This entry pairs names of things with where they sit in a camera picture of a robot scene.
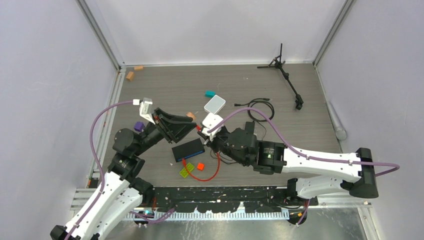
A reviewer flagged black tripod stand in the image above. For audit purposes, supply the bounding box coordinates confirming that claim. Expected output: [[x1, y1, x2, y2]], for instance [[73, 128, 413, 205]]
[[256, 43, 304, 111]]

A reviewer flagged purple block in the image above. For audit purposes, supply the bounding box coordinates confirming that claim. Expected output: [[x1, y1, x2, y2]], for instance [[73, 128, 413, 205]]
[[133, 121, 145, 133]]

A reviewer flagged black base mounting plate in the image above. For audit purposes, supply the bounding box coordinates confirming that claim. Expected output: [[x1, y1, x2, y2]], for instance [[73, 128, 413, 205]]
[[141, 186, 308, 213]]

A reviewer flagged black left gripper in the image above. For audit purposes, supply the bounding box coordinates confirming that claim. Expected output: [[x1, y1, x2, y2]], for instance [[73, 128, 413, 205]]
[[134, 107, 197, 156]]

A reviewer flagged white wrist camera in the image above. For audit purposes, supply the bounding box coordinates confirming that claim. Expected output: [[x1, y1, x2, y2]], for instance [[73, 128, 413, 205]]
[[201, 112, 224, 142], [132, 97, 156, 125]]

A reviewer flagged teal block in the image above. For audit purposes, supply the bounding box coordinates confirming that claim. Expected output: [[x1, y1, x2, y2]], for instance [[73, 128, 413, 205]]
[[204, 90, 216, 98]]

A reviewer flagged white box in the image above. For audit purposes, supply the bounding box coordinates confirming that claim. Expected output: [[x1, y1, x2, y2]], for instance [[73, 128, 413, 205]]
[[203, 95, 226, 115]]

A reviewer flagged green lego brick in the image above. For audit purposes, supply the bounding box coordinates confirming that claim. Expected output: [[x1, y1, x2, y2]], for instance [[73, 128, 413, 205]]
[[179, 163, 195, 179]]

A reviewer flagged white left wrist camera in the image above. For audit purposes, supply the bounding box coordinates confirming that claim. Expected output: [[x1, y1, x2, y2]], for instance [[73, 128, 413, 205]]
[[132, 97, 156, 125]]

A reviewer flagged orange block near corner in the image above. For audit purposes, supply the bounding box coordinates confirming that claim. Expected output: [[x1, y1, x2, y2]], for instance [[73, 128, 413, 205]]
[[125, 71, 135, 82]]

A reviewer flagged black ethernet cable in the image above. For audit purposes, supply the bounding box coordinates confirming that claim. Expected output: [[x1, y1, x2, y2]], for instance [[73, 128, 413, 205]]
[[233, 97, 275, 122]]

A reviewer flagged tan wooden block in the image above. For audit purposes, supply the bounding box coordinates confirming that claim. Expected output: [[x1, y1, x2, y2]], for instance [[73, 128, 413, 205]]
[[186, 112, 196, 121]]

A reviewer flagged black network switch box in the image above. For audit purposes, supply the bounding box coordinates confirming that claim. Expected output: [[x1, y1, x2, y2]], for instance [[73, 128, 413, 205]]
[[171, 138, 205, 163]]

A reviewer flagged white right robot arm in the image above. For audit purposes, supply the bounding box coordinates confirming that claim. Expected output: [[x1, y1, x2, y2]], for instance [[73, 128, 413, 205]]
[[198, 127, 379, 205]]

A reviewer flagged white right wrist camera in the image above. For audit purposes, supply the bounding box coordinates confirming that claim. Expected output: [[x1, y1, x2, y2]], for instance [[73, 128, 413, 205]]
[[201, 112, 224, 142]]

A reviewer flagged red ethernet cable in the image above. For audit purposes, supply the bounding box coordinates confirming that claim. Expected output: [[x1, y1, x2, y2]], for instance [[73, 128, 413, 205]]
[[181, 123, 222, 182]]

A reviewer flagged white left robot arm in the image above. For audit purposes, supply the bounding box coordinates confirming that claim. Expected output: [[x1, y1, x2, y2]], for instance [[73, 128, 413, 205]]
[[50, 108, 197, 240]]

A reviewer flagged grey cylinder by wall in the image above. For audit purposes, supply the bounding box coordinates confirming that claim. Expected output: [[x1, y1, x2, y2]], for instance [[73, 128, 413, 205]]
[[326, 101, 347, 141]]

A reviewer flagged orange-red cube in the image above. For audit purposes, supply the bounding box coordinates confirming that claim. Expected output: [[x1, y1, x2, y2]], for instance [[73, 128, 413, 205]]
[[197, 163, 205, 171]]

